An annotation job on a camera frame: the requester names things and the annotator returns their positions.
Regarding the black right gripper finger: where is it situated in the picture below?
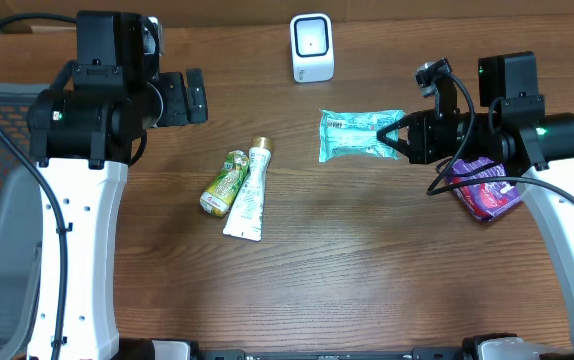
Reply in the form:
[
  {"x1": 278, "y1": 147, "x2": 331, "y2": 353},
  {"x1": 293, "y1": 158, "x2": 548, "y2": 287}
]
[
  {"x1": 377, "y1": 112, "x2": 408, "y2": 136},
  {"x1": 376, "y1": 130, "x2": 410, "y2": 158}
]

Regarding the green wet wipes pack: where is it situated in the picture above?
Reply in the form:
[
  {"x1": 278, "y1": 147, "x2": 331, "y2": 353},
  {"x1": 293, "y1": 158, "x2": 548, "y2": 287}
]
[{"x1": 319, "y1": 109, "x2": 405, "y2": 163}]

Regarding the red floral pantyliner pack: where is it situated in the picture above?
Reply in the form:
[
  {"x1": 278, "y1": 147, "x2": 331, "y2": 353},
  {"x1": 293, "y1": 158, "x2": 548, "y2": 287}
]
[{"x1": 444, "y1": 157, "x2": 521, "y2": 222}]

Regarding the white tube gold cap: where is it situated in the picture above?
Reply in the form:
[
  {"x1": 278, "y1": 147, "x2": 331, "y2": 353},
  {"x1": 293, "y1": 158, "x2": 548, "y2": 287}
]
[{"x1": 223, "y1": 137, "x2": 272, "y2": 242}]

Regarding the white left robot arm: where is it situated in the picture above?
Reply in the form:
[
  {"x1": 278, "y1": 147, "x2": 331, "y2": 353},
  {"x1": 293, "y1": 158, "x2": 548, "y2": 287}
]
[{"x1": 27, "y1": 11, "x2": 208, "y2": 359}]

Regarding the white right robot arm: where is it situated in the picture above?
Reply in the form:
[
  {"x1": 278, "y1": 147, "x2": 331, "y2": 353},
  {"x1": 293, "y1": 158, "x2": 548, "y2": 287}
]
[{"x1": 376, "y1": 51, "x2": 574, "y2": 359}]

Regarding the white barcode scanner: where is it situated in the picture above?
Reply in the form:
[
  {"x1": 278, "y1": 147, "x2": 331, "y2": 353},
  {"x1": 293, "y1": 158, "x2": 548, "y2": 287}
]
[{"x1": 289, "y1": 13, "x2": 335, "y2": 83}]

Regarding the brown cardboard backdrop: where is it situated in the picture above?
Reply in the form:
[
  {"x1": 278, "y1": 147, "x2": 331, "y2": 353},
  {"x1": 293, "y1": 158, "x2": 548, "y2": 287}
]
[{"x1": 0, "y1": 0, "x2": 574, "y2": 27}]

